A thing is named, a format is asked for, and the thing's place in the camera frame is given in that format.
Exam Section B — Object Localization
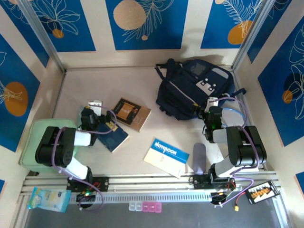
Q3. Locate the navy book with yellow label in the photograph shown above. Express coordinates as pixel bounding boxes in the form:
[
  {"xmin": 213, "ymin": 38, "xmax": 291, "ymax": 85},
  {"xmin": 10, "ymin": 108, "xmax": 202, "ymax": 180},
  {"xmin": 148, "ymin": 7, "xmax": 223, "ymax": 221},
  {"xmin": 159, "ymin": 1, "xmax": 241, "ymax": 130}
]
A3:
[{"xmin": 96, "ymin": 120, "xmax": 130, "ymax": 152}]

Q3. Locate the navy blue backpack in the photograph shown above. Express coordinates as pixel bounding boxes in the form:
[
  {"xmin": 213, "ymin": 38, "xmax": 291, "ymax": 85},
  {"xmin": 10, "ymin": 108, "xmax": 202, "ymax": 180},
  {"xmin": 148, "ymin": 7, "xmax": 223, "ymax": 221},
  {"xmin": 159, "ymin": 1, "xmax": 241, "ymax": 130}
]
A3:
[{"xmin": 154, "ymin": 58, "xmax": 247, "ymax": 121}]

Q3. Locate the dark brown orange book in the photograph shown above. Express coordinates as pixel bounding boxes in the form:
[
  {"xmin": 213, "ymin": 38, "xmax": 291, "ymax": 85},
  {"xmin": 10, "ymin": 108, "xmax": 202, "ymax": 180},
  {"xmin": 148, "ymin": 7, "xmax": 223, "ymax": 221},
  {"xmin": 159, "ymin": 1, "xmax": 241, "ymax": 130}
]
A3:
[{"xmin": 111, "ymin": 97, "xmax": 152, "ymax": 133}]

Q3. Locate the blue white notebook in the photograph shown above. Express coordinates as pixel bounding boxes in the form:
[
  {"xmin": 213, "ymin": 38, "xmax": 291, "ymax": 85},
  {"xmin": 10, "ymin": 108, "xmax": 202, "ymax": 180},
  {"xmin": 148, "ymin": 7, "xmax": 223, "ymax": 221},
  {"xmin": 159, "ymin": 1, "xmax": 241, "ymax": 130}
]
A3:
[{"xmin": 142, "ymin": 137, "xmax": 190, "ymax": 180}]

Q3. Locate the pink white pill organizer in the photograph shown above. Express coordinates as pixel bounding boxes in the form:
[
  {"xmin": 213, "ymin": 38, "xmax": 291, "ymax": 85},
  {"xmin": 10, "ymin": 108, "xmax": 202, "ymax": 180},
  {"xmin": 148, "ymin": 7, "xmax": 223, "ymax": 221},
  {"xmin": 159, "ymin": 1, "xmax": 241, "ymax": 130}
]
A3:
[{"xmin": 128, "ymin": 201, "xmax": 163, "ymax": 212}]

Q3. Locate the wet wipes packet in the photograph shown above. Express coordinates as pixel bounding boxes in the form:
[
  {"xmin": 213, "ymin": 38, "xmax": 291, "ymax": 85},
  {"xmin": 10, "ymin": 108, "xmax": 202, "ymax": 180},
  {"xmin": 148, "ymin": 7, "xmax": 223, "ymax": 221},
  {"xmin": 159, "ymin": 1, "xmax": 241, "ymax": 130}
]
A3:
[{"xmin": 27, "ymin": 187, "xmax": 72, "ymax": 213}]

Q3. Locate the black orange charger board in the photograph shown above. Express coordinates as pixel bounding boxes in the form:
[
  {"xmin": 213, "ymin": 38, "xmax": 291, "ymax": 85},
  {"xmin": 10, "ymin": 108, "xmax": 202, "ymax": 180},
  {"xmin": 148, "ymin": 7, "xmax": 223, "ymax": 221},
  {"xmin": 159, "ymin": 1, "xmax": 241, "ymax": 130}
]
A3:
[{"xmin": 247, "ymin": 180, "xmax": 279, "ymax": 205}]

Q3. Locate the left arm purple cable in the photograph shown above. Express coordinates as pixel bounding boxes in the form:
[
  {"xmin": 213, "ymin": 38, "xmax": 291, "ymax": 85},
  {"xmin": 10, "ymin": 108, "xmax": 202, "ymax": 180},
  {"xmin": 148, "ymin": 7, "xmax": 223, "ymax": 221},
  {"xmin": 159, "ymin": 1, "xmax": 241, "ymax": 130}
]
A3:
[{"xmin": 51, "ymin": 108, "xmax": 118, "ymax": 212}]

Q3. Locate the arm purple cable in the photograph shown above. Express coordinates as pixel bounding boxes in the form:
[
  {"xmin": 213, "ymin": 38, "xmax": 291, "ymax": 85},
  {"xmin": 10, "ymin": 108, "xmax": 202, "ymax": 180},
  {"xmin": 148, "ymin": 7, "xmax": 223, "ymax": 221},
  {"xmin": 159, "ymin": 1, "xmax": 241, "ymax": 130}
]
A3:
[
  {"xmin": 213, "ymin": 96, "xmax": 261, "ymax": 206},
  {"xmin": 51, "ymin": 108, "xmax": 118, "ymax": 212}
]

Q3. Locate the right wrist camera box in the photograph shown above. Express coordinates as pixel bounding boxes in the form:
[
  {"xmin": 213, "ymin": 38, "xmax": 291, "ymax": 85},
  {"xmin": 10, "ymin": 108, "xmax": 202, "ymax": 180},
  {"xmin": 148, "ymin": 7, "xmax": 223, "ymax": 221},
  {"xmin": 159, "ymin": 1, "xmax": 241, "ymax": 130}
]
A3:
[{"xmin": 206, "ymin": 96, "xmax": 219, "ymax": 107}]

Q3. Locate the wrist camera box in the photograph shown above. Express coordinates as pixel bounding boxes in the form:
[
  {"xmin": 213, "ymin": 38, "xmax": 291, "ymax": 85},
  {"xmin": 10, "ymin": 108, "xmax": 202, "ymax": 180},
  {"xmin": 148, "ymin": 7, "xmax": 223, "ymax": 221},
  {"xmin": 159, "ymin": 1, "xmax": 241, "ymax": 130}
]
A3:
[
  {"xmin": 206, "ymin": 96, "xmax": 219, "ymax": 107},
  {"xmin": 87, "ymin": 99, "xmax": 103, "ymax": 114}
]

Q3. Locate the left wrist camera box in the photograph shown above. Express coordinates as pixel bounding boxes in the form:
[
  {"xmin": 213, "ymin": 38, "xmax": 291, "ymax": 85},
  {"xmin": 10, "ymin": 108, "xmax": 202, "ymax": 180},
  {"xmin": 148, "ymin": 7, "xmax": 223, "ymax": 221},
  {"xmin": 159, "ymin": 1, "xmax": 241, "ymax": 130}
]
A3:
[{"xmin": 87, "ymin": 99, "xmax": 103, "ymax": 114}]

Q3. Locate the light blue cable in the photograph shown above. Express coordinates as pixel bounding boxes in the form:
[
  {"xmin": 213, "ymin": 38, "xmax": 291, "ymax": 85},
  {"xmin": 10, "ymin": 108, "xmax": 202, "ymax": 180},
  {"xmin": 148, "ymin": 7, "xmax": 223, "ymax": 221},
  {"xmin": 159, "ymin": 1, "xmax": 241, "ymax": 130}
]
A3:
[{"xmin": 222, "ymin": 107, "xmax": 247, "ymax": 126}]

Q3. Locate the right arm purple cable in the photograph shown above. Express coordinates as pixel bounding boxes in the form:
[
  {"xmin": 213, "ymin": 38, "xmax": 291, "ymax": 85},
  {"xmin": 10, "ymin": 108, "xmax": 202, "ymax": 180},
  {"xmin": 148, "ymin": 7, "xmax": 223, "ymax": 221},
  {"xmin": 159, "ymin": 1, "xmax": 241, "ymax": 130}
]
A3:
[{"xmin": 213, "ymin": 96, "xmax": 261, "ymax": 206}]

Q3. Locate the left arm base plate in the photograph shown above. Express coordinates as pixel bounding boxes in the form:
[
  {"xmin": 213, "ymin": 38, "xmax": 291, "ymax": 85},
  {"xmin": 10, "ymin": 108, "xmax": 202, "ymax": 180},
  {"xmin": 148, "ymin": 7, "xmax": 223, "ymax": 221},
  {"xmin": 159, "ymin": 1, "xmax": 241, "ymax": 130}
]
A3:
[{"xmin": 66, "ymin": 175, "xmax": 110, "ymax": 192}]

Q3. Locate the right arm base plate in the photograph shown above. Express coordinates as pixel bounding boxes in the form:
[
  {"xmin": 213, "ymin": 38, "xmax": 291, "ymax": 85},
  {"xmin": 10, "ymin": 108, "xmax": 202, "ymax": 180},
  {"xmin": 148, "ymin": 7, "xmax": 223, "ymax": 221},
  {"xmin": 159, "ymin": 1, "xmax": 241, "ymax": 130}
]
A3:
[{"xmin": 192, "ymin": 174, "xmax": 236, "ymax": 190}]

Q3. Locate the aluminium rail frame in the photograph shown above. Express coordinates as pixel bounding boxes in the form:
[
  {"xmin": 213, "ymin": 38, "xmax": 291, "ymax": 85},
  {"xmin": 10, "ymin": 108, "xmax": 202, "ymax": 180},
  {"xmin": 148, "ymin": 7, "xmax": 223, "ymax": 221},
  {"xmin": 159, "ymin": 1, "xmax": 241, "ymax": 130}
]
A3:
[{"xmin": 20, "ymin": 172, "xmax": 278, "ymax": 198}]

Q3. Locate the grey slotted cable duct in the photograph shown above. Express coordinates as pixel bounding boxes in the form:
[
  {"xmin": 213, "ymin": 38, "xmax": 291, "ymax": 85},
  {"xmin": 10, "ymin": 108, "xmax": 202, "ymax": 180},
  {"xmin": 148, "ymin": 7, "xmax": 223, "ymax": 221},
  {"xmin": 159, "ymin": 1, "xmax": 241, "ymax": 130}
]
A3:
[{"xmin": 68, "ymin": 191, "xmax": 212, "ymax": 203}]

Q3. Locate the aluminium frame post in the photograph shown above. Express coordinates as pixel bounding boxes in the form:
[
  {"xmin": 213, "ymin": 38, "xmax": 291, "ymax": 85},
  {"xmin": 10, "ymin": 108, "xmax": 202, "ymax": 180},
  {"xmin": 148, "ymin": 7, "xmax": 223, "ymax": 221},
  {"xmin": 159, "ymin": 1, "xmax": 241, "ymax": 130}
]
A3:
[
  {"xmin": 231, "ymin": 0, "xmax": 276, "ymax": 72},
  {"xmin": 18, "ymin": 0, "xmax": 66, "ymax": 73}
]

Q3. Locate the yellow plug with wires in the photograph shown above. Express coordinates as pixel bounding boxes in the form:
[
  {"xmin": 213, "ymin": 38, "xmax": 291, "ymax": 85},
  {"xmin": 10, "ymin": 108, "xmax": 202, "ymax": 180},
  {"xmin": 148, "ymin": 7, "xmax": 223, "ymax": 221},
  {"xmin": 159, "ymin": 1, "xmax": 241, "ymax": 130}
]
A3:
[{"xmin": 231, "ymin": 191, "xmax": 250, "ymax": 212}]

